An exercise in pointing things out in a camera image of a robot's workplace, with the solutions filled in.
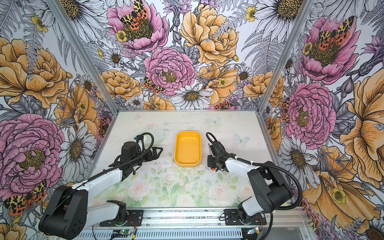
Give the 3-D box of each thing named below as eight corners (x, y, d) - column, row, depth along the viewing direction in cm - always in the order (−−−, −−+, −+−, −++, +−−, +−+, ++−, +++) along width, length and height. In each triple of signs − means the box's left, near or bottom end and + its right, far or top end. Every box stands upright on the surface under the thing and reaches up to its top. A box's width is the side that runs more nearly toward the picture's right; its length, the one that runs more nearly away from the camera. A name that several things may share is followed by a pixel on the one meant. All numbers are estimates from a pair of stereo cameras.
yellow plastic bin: (173, 168, 93) (171, 163, 88) (176, 136, 109) (175, 130, 105) (201, 168, 93) (202, 163, 89) (201, 136, 109) (201, 130, 105)
